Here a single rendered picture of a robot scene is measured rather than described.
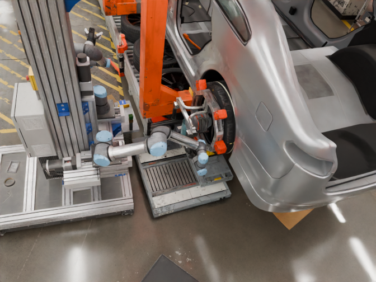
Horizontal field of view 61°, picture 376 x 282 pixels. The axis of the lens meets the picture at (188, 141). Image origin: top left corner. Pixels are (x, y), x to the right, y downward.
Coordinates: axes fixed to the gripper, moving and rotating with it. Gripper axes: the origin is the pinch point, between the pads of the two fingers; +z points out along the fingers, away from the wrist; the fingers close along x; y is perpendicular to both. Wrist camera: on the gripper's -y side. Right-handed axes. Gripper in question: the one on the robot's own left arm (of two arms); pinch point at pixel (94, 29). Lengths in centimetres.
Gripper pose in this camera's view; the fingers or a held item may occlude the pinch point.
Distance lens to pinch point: 312.6
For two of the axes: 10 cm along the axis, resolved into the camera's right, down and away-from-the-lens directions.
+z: 0.1, -7.7, 6.3
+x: 9.6, 1.7, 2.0
